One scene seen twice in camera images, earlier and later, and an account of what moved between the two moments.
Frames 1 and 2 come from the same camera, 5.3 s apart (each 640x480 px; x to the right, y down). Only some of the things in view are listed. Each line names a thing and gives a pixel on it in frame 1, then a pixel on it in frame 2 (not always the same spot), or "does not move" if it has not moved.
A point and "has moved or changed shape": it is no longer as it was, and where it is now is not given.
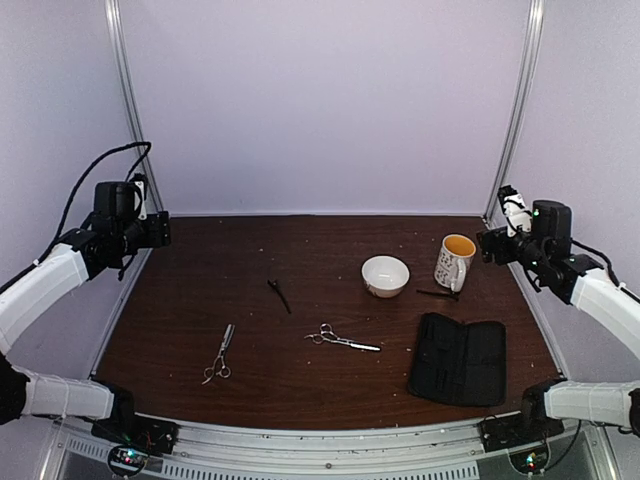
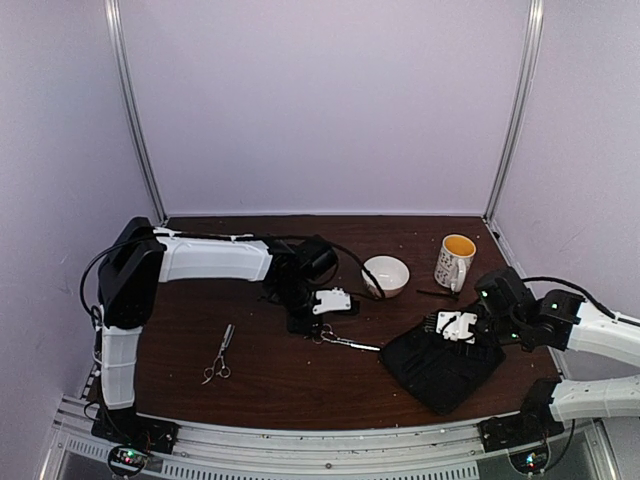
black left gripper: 160,233 → 301,327
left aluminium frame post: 113,12 does not move
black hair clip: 441,294 does not move
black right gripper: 487,244 → 461,350
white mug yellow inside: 451,265 does not move
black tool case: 459,363 has moved or changed shape
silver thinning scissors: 219,367 does not move
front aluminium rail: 584,451 does not move
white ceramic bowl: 385,276 does not move
